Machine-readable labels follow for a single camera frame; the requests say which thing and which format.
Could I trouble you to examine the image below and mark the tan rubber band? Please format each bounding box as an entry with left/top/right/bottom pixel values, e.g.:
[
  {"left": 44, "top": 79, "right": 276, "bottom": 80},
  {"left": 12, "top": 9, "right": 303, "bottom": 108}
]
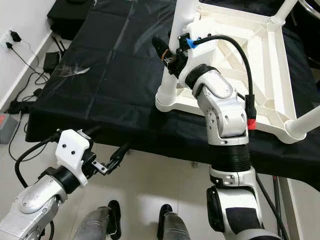
[{"left": 161, "top": 48, "right": 172, "bottom": 62}]

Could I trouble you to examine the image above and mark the white plastic table top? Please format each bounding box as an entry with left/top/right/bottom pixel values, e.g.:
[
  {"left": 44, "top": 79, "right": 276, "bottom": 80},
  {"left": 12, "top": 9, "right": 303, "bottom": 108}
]
[{"left": 155, "top": 2, "right": 313, "bottom": 145}]

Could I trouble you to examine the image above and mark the grey robot right leg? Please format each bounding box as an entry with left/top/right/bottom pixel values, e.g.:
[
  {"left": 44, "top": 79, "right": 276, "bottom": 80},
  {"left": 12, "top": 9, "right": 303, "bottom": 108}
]
[{"left": 157, "top": 204, "right": 192, "bottom": 240}]

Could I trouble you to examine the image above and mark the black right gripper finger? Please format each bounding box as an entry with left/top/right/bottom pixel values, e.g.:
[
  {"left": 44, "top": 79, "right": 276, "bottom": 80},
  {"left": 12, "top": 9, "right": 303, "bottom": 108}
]
[{"left": 151, "top": 36, "right": 173, "bottom": 61}]

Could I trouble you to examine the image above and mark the black tablecloth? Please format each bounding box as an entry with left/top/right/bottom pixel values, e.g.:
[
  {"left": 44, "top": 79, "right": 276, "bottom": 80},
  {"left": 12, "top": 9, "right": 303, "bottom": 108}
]
[{"left": 25, "top": 0, "right": 320, "bottom": 191}]

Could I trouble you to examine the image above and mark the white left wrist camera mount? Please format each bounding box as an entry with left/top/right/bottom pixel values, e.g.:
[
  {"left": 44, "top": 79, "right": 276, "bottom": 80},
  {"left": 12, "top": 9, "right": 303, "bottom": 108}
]
[{"left": 55, "top": 129, "right": 95, "bottom": 187}]

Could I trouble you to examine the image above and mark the black floor cable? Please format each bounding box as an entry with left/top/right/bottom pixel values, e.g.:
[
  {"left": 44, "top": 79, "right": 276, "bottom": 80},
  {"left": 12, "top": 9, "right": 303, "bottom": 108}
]
[{"left": 7, "top": 42, "right": 46, "bottom": 161}]

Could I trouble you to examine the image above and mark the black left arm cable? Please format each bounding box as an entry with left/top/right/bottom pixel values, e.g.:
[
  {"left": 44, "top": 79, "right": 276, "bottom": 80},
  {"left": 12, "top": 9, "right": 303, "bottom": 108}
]
[{"left": 14, "top": 131, "right": 63, "bottom": 188}]

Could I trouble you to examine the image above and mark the metal folding table frame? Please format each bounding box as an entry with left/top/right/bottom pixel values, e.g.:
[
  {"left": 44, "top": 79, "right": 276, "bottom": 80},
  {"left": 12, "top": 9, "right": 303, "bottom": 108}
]
[{"left": 272, "top": 175, "right": 288, "bottom": 240}]

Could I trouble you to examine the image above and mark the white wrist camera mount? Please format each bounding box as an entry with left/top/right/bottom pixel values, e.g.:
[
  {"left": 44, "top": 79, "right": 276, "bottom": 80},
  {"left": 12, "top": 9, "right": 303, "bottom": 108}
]
[
  {"left": 180, "top": 20, "right": 218, "bottom": 83},
  {"left": 55, "top": 129, "right": 95, "bottom": 187}
]

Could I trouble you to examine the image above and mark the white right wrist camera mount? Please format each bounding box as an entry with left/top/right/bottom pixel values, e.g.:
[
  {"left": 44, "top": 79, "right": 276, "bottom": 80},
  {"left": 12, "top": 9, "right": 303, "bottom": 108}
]
[{"left": 180, "top": 20, "right": 218, "bottom": 83}]

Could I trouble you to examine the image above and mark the black square case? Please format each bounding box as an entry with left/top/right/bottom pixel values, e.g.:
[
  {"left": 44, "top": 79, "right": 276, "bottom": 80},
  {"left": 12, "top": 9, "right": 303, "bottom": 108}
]
[{"left": 47, "top": 0, "right": 96, "bottom": 41}]

